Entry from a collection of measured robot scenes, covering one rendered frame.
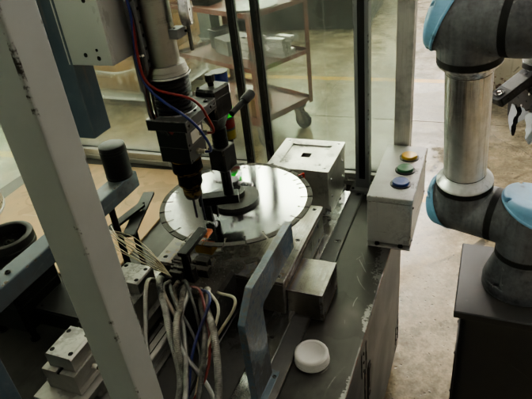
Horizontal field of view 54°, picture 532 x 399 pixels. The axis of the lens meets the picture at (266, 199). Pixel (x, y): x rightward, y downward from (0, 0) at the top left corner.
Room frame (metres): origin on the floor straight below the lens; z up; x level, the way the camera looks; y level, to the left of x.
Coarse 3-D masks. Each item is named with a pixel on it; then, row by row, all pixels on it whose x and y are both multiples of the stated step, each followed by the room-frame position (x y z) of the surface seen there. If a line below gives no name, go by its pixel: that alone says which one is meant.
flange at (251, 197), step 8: (240, 192) 1.02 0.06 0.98; (248, 192) 1.04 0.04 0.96; (256, 192) 1.04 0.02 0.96; (240, 200) 1.01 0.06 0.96; (248, 200) 1.01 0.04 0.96; (256, 200) 1.01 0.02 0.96; (224, 208) 0.99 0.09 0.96; (232, 208) 0.98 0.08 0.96; (240, 208) 0.98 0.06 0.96; (248, 208) 0.99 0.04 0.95
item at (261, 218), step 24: (240, 168) 1.19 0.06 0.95; (264, 168) 1.17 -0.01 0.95; (264, 192) 1.05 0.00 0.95; (288, 192) 1.04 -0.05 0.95; (168, 216) 1.00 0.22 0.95; (192, 216) 0.99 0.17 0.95; (240, 216) 0.96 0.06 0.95; (264, 216) 0.95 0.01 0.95; (288, 216) 0.94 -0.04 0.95; (216, 240) 0.88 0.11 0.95; (240, 240) 0.87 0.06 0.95
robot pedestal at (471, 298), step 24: (480, 264) 0.94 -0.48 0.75; (480, 288) 0.86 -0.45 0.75; (456, 312) 0.80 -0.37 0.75; (480, 312) 0.79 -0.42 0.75; (504, 312) 0.78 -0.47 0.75; (528, 312) 0.77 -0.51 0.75; (480, 336) 0.79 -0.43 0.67; (504, 336) 0.77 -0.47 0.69; (528, 336) 0.75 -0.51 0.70; (456, 360) 0.81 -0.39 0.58; (480, 360) 0.79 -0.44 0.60; (504, 360) 0.77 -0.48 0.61; (528, 360) 0.75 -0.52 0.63; (456, 384) 0.81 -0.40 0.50; (480, 384) 0.78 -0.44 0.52; (504, 384) 0.76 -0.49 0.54; (528, 384) 0.74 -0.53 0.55
